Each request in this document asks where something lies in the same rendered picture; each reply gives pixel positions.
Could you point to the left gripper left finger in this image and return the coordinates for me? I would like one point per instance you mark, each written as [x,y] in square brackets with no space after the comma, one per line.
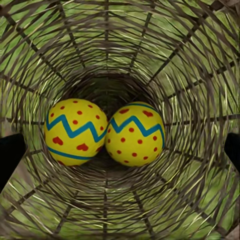
[12,150]

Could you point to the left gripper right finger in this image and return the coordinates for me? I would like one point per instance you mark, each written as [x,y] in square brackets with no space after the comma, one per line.
[232,149]

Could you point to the easter egg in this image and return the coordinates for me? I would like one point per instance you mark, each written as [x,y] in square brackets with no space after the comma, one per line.
[135,135]
[74,131]

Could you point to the wicker basket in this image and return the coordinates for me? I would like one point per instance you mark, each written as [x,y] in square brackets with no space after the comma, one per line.
[194,124]

